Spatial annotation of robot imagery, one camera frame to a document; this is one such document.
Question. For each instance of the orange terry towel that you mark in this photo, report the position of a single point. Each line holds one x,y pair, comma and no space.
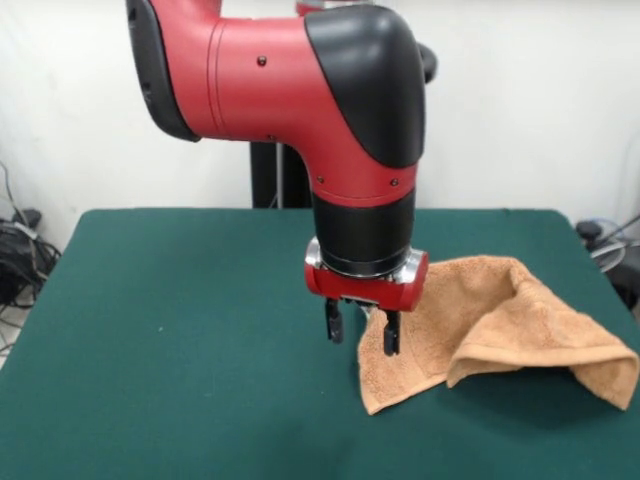
480,320

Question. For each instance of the black floor object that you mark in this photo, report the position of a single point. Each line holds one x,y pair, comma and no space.
627,290

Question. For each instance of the dark green tablecloth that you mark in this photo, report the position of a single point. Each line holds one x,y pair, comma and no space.
150,325

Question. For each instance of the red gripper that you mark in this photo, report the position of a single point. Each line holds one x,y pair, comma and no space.
360,290

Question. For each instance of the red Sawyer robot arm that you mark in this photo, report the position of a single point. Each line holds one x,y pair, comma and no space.
270,80

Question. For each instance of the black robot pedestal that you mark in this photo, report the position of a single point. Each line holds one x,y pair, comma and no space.
265,175

